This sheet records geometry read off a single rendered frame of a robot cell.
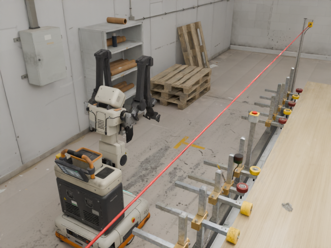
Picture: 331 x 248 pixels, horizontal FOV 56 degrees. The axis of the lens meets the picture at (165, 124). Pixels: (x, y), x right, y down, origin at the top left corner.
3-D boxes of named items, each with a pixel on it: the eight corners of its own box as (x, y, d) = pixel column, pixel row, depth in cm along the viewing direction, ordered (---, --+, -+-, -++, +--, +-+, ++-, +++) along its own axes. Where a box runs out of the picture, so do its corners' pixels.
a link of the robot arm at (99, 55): (91, 49, 268) (101, 50, 264) (102, 48, 280) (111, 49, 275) (91, 100, 283) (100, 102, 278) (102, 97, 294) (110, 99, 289)
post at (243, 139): (234, 189, 257) (240, 137, 236) (235, 186, 260) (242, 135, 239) (238, 190, 256) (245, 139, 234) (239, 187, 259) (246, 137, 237)
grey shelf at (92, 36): (90, 131, 486) (77, 27, 417) (124, 110, 556) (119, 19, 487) (113, 138, 466) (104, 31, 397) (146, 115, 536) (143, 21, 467)
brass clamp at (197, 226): (189, 228, 182) (190, 221, 180) (199, 213, 192) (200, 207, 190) (199, 232, 179) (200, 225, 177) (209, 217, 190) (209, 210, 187)
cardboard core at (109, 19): (106, 17, 451) (123, 18, 437) (110, 16, 457) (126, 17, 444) (106, 22, 454) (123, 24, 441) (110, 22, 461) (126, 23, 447)
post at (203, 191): (195, 248, 197) (199, 187, 176) (197, 245, 200) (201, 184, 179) (200, 251, 196) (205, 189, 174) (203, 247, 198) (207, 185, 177)
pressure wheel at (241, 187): (233, 199, 223) (235, 186, 217) (237, 193, 229) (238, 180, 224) (244, 203, 219) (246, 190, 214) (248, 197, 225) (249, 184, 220)
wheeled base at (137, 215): (108, 268, 260) (105, 246, 249) (54, 238, 289) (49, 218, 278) (151, 218, 312) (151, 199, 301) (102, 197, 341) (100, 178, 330)
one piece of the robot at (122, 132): (124, 145, 273) (123, 123, 263) (100, 137, 285) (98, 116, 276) (135, 138, 285) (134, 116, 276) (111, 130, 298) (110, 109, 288)
